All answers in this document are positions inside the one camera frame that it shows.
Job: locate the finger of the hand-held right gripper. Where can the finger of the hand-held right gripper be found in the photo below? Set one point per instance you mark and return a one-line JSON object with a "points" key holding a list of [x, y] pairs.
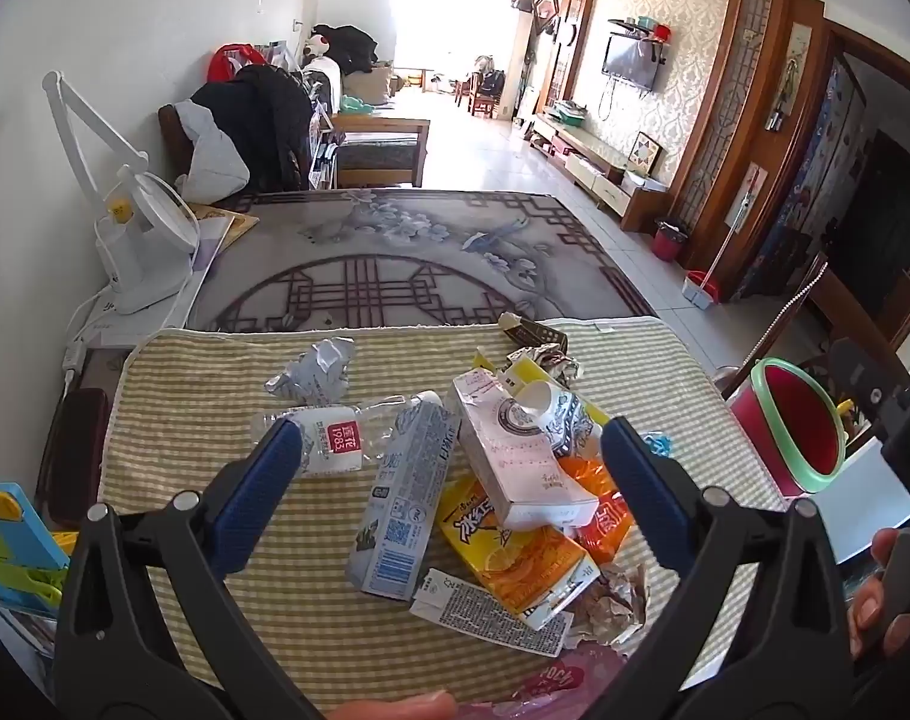
{"points": [[856, 375]]}

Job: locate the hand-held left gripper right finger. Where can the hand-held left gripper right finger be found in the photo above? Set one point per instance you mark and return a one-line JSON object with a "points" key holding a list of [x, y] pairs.
{"points": [[642, 480]]}

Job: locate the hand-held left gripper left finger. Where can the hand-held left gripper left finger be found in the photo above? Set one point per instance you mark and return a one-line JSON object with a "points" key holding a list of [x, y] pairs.
{"points": [[264, 480]]}

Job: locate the red bin with green rim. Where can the red bin with green rim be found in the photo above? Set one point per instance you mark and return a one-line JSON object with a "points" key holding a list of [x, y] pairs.
{"points": [[793, 420]]}

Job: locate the white printed paper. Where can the white printed paper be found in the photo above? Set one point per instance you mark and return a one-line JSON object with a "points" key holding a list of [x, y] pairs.
{"points": [[312, 382]]}

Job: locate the brown paper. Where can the brown paper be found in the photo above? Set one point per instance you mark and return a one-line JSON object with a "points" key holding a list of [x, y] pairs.
{"points": [[612, 604]]}

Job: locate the white pink carton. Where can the white pink carton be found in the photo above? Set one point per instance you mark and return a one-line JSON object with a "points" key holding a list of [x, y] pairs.
{"points": [[515, 465]]}

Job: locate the small brown carton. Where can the small brown carton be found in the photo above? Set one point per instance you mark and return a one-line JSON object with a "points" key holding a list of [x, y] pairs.
{"points": [[522, 330]]}

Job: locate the person's right hand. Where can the person's right hand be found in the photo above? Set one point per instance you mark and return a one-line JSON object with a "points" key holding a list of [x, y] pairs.
{"points": [[868, 607]]}

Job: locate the person's left hand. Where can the person's left hand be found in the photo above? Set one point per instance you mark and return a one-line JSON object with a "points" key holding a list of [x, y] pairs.
{"points": [[395, 708]]}

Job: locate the orange snack wrapper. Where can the orange snack wrapper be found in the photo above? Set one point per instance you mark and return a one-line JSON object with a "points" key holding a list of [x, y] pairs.
{"points": [[605, 521]]}

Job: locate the dark wooden chair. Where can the dark wooden chair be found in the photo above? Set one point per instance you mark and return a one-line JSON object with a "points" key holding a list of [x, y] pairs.
{"points": [[845, 315]]}

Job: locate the crushed clear plastic bottle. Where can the crushed clear plastic bottle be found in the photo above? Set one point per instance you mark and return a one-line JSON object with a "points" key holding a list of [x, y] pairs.
{"points": [[335, 442]]}

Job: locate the yellow checked mat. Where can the yellow checked mat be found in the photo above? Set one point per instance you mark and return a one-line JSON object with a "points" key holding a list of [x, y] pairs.
{"points": [[222, 360]]}

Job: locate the small white plastic cup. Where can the small white plastic cup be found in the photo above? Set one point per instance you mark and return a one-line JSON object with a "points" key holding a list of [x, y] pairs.
{"points": [[537, 399]]}

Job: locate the blue white long carton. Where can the blue white long carton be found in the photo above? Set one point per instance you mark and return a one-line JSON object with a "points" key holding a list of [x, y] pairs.
{"points": [[402, 510]]}

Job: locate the yellow drink carton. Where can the yellow drink carton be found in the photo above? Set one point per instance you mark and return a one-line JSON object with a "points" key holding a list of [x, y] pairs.
{"points": [[515, 562]]}

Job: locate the crumpled foil wrapper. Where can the crumpled foil wrapper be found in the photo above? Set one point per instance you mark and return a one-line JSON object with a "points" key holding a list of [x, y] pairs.
{"points": [[549, 360]]}

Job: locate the yellow long box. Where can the yellow long box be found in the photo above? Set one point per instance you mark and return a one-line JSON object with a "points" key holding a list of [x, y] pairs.
{"points": [[531, 373]]}

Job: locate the white printed leaflet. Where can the white printed leaflet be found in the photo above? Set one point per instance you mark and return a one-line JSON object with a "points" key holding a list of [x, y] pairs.
{"points": [[492, 615]]}

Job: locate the pink plastic bag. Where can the pink plastic bag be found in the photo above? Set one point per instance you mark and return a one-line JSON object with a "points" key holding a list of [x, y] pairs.
{"points": [[567, 679]]}

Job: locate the red bucket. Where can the red bucket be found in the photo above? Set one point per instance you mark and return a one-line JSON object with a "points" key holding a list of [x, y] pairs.
{"points": [[669, 240]]}

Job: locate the white desk lamp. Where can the white desk lamp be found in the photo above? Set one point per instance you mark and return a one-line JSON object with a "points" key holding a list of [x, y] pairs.
{"points": [[136, 270]]}

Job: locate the magazine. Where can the magazine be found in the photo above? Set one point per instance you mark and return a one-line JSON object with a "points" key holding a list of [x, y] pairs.
{"points": [[226, 229]]}

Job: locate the blue plastic stand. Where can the blue plastic stand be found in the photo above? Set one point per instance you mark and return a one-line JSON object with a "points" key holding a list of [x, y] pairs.
{"points": [[8, 547]]}

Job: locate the grey patterned table cover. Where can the grey patterned table cover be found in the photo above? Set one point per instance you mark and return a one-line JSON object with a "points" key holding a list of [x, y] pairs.
{"points": [[425, 255]]}

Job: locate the framed picture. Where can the framed picture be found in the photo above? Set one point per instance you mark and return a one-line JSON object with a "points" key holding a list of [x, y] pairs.
{"points": [[645, 151]]}

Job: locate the white cloth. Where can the white cloth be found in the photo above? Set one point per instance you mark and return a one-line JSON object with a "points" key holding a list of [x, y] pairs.
{"points": [[211, 161]]}

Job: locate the black jacket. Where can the black jacket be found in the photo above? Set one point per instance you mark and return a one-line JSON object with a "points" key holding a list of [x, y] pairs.
{"points": [[264, 127]]}

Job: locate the wooden sofa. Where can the wooden sofa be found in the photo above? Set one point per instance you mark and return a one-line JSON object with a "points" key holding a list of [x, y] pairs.
{"points": [[384, 146]]}

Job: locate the wooden dining chairs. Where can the wooden dining chairs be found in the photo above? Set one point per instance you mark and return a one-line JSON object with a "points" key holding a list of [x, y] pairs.
{"points": [[485, 94]]}

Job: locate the red bag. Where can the red bag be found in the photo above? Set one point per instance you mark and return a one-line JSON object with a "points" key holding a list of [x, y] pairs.
{"points": [[234, 60]]}

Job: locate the black plush toy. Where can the black plush toy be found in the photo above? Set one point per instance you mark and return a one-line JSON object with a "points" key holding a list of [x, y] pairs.
{"points": [[342, 45]]}

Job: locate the wall television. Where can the wall television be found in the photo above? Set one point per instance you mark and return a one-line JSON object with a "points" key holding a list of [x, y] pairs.
{"points": [[631, 60]]}

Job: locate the wall shelf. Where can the wall shelf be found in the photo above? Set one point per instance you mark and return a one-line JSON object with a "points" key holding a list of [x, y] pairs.
{"points": [[642, 30]]}

